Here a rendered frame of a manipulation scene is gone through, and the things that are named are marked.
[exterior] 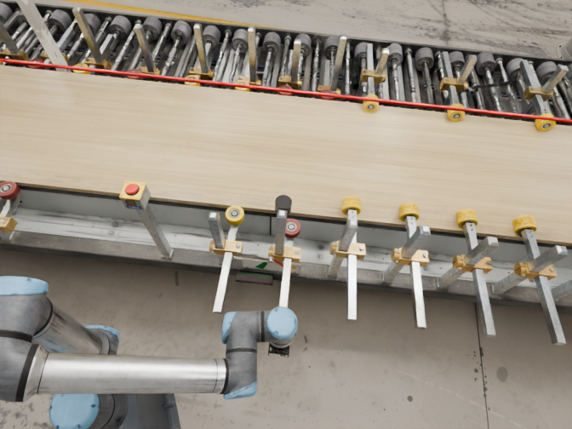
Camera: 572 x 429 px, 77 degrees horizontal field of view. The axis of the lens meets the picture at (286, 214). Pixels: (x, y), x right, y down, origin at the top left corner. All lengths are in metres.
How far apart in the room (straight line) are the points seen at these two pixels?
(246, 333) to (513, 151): 1.64
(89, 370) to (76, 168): 1.12
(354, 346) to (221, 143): 1.42
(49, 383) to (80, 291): 1.68
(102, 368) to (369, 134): 1.53
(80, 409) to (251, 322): 0.68
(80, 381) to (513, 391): 2.28
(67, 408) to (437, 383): 1.86
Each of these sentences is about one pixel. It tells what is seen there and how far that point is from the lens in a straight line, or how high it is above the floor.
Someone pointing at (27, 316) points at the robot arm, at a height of 1.41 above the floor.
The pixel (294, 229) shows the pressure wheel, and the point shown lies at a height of 0.90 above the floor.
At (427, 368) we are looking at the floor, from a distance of 2.45.
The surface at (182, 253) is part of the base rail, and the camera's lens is 1.74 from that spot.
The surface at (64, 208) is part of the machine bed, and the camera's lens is 2.11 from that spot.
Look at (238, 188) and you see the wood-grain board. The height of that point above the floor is 0.90.
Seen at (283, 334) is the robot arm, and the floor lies 1.19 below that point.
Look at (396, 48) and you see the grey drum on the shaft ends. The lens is 2.62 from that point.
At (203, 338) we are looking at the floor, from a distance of 2.32.
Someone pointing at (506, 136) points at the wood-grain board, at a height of 0.90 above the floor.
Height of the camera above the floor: 2.24
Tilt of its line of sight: 59 degrees down
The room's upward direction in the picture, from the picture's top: 5 degrees clockwise
